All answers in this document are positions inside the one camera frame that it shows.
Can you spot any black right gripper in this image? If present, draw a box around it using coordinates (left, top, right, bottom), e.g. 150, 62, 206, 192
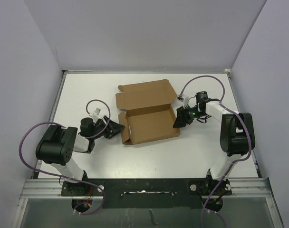
173, 104, 205, 129

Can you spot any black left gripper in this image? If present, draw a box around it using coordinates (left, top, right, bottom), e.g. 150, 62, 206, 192
90, 115, 125, 139

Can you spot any brown cardboard box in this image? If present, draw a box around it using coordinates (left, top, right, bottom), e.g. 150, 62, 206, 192
116, 79, 180, 145

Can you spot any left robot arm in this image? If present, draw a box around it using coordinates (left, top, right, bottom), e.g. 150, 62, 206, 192
36, 116, 125, 195

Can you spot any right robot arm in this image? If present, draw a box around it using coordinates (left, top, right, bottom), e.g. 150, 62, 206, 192
173, 91, 255, 194

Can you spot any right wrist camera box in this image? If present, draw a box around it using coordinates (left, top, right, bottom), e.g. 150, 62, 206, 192
176, 95, 189, 107

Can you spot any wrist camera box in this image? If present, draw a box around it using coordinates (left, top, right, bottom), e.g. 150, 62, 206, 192
91, 108, 101, 123
176, 95, 189, 107

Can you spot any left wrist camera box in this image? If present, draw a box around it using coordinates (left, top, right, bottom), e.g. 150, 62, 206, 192
91, 108, 101, 123

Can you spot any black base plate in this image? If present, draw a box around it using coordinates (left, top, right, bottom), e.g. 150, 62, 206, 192
61, 176, 232, 211

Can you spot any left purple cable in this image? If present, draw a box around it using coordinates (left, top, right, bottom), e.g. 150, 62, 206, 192
18, 99, 112, 216

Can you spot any purple cable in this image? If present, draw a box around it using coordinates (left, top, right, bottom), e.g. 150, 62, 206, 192
18, 99, 112, 216
180, 75, 252, 228

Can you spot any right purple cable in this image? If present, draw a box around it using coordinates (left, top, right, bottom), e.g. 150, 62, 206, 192
180, 75, 252, 228

